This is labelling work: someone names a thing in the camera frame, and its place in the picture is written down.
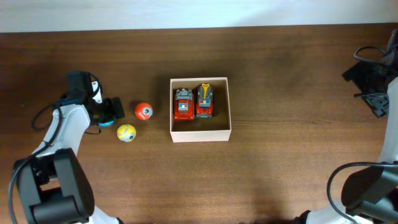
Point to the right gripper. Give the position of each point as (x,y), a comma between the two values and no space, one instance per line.
(357,73)

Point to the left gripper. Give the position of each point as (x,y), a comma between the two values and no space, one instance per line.
(114,113)

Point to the blue toy ball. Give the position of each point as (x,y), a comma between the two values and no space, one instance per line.
(106,124)

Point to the red fire truck grey ladder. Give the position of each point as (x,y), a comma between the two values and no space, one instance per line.
(183,105)

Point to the red fire truck yellow crane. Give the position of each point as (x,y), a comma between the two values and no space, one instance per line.
(204,106)

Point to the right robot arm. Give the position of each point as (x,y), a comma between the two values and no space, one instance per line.
(370,194)

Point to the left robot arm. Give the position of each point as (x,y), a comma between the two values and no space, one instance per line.
(51,183)

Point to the yellow toy ball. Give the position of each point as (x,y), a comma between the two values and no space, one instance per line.
(126,133)

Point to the red toy ball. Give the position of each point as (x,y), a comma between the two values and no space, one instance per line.
(143,111)

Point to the pink open box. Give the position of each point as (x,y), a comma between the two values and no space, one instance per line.
(217,128)

